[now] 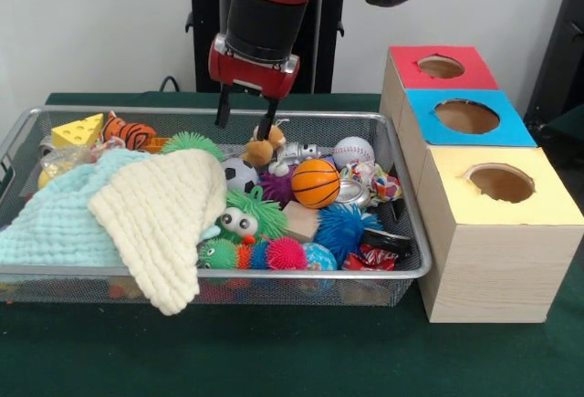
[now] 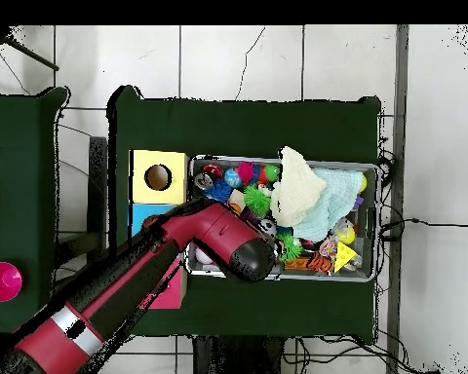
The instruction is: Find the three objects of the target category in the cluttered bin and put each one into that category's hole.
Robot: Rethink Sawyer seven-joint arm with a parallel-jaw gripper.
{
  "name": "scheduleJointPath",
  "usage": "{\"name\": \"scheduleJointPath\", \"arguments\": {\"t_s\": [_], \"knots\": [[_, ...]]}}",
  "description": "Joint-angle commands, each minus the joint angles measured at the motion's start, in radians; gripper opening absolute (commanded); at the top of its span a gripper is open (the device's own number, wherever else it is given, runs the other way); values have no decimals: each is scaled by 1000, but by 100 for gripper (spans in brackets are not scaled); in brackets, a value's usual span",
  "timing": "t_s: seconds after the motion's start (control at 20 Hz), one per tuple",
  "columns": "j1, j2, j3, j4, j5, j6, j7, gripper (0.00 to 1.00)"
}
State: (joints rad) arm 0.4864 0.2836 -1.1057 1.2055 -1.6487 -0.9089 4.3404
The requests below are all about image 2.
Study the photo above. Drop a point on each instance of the multicolour spiky caterpillar toy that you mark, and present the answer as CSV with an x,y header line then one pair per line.
x,y
245,171

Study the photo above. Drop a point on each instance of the silver mesh bin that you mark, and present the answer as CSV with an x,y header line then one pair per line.
x,y
335,277

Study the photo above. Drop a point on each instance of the yellow cheese wedge toy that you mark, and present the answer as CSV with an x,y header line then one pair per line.
x,y
344,253

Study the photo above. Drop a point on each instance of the black upright panel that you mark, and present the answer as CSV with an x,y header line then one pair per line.
x,y
97,175

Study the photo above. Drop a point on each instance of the cream waffle cloth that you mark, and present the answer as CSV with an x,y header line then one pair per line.
x,y
296,191

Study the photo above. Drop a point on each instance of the black tripod leg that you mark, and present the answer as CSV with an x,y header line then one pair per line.
x,y
31,56

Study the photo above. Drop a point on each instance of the wooden box with three holes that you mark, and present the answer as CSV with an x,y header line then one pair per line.
x,y
171,187

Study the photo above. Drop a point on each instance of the blue spiky ball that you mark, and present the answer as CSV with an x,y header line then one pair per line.
x,y
218,189

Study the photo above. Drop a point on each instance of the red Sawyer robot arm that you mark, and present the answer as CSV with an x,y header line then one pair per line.
x,y
218,233

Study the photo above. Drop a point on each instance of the light blue waffle cloth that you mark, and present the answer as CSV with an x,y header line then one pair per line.
x,y
331,202

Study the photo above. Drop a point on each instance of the green spiky ball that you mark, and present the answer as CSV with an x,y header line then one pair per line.
x,y
292,249

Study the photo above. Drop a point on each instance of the pink bowl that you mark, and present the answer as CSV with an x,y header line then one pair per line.
x,y
2,282

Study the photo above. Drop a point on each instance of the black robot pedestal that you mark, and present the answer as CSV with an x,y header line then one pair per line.
x,y
238,358

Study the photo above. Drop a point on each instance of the small soccer ball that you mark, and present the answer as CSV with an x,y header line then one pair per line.
x,y
269,226

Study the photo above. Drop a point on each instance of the dark green side tablecloth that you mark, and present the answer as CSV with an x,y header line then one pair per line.
x,y
19,156

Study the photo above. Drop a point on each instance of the orange tiger plush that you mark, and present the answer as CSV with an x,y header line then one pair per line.
x,y
319,263

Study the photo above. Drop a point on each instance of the green spiky monster with eyes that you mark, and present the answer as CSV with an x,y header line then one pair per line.
x,y
256,198

